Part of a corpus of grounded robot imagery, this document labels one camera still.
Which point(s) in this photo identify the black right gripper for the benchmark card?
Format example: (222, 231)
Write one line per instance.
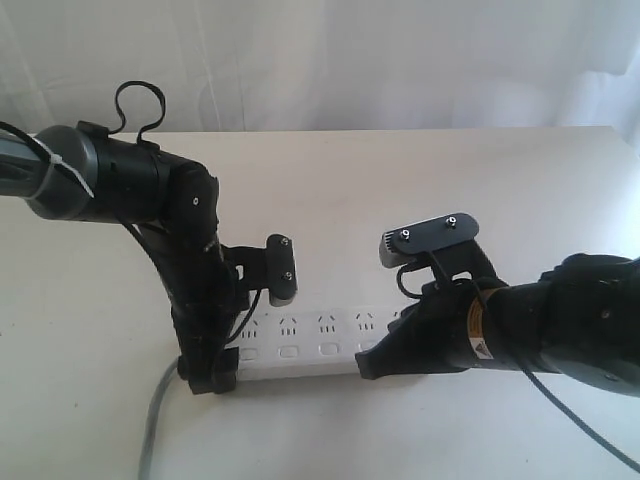
(430, 337)

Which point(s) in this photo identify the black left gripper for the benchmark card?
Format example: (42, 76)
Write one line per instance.
(206, 299)

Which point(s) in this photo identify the white five-outlet power strip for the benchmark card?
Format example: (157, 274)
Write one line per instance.
(311, 343)

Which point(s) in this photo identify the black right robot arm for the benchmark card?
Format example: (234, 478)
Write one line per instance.
(580, 319)

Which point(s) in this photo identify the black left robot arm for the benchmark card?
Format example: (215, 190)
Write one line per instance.
(166, 202)

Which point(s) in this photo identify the white zip tie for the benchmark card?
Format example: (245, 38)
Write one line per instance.
(34, 184)

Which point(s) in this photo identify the white backdrop curtain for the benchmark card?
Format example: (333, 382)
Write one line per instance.
(326, 65)

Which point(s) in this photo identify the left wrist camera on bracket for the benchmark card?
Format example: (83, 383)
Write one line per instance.
(271, 268)

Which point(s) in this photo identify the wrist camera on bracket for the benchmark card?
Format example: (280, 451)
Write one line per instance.
(406, 244)
(271, 268)

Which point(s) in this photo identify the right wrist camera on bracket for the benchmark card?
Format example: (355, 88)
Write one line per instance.
(406, 244)

